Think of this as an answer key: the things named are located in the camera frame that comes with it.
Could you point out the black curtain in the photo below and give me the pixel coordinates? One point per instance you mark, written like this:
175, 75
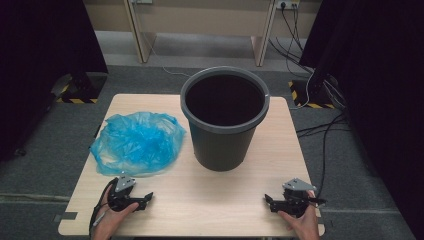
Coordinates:
40, 66
383, 100

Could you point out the person's right hand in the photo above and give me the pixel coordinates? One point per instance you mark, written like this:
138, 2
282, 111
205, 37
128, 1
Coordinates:
306, 226

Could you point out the blue plastic bag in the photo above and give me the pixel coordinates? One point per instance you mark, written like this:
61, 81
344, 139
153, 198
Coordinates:
136, 143

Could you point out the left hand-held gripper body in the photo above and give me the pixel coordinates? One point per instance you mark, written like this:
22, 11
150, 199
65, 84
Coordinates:
120, 196

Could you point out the dark grey trash bin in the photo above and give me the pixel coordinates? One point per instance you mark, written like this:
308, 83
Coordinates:
220, 150

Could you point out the white wall power outlet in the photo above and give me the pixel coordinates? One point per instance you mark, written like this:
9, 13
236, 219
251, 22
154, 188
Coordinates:
287, 4

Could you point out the person's left hand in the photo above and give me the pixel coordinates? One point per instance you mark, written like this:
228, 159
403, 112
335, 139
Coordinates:
106, 223

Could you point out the striped-tape stand base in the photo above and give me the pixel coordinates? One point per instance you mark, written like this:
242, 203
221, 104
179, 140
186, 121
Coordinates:
80, 90
301, 95

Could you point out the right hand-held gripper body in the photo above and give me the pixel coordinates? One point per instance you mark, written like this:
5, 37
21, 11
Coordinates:
296, 203

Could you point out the grey tape strip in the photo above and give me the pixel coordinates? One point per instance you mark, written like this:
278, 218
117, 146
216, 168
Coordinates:
321, 220
66, 216

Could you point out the beige wooden desk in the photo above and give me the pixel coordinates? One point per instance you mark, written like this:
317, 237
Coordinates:
200, 20

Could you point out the black caster wheel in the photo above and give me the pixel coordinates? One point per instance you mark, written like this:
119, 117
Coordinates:
20, 152

